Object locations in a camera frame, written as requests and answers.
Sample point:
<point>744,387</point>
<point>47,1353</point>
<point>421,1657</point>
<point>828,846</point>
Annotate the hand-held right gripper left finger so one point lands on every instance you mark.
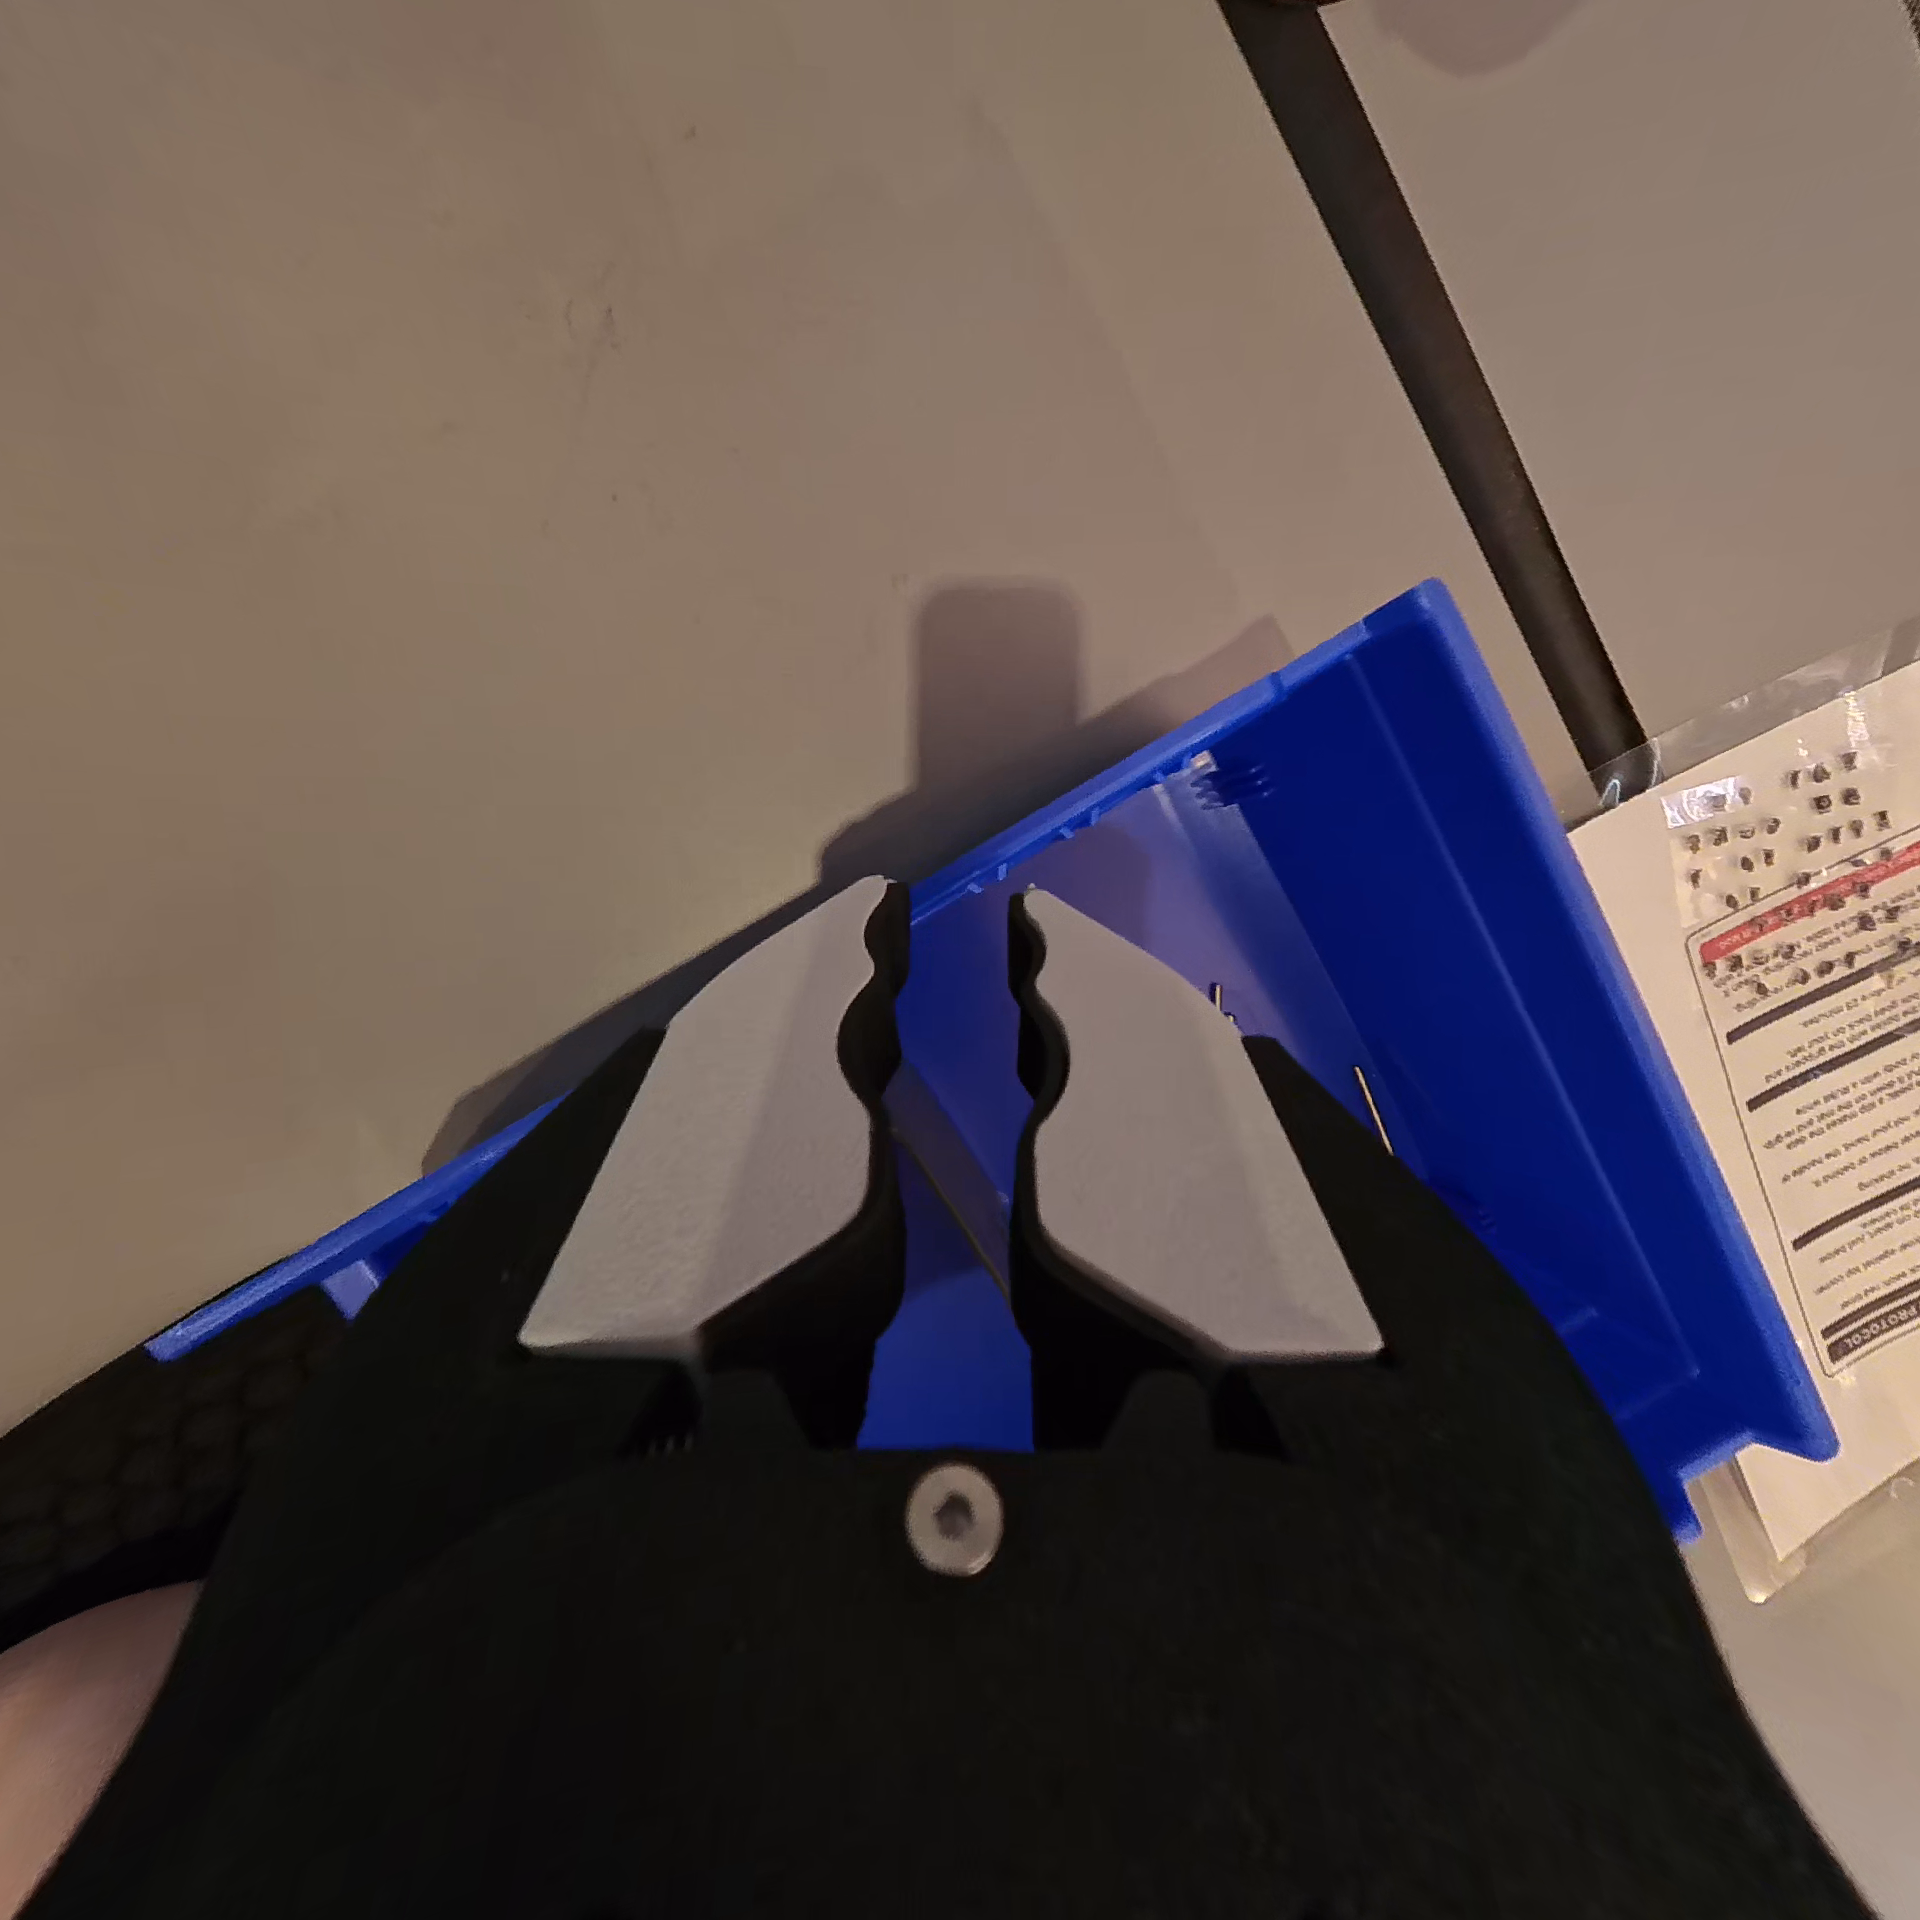
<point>721,1184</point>

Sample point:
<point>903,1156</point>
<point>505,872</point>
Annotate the laminated instruction sheet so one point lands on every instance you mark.
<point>1770,1200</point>

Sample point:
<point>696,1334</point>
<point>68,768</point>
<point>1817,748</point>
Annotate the black desk divider strip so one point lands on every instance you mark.
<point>1424,375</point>

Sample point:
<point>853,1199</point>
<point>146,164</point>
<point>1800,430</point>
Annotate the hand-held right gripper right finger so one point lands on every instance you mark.
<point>1170,1184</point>

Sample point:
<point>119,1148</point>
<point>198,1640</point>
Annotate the blue plastic bin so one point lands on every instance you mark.
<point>1500,974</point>

